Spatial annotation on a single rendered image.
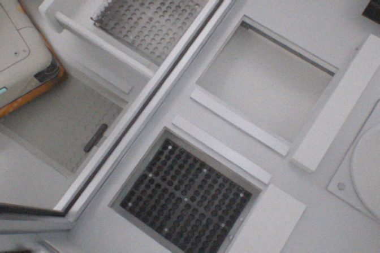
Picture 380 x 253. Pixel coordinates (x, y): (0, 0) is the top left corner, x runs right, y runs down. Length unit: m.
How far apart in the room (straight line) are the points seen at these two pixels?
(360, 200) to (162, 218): 0.39
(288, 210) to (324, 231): 0.08
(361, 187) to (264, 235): 0.21
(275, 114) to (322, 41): 0.20
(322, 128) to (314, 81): 0.22
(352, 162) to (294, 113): 0.21
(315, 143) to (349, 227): 0.17
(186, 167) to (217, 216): 0.12
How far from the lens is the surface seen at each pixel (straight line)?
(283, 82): 1.01
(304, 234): 0.84
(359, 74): 0.90
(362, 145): 0.86
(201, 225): 0.86
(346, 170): 0.86
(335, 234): 0.85
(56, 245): 0.75
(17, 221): 0.60
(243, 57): 1.02
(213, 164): 0.93
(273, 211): 0.81
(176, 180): 0.86
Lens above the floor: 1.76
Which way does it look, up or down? 75 degrees down
